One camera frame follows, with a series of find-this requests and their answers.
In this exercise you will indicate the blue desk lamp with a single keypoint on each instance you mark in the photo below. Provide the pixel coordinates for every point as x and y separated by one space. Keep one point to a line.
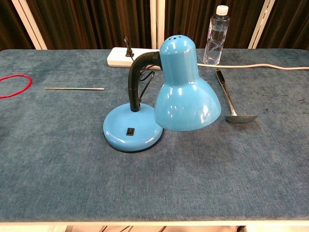
186 96

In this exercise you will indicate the white power strip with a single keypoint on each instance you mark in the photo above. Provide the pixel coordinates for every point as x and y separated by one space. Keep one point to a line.
118 58

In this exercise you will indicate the thin metal rod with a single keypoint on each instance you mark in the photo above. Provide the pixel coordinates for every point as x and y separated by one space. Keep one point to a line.
72 88

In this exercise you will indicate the blue table cloth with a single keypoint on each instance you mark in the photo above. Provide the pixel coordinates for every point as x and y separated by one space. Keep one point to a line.
72 169

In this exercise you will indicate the clear plastic water bottle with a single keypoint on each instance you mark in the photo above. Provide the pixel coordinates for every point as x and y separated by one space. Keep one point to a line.
216 36

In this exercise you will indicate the dark brown curtain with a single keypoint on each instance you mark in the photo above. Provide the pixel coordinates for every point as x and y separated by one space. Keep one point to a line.
289 24
9 29
193 17
91 21

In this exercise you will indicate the white frame post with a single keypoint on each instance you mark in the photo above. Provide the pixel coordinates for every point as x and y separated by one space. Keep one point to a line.
29 24
263 24
157 21

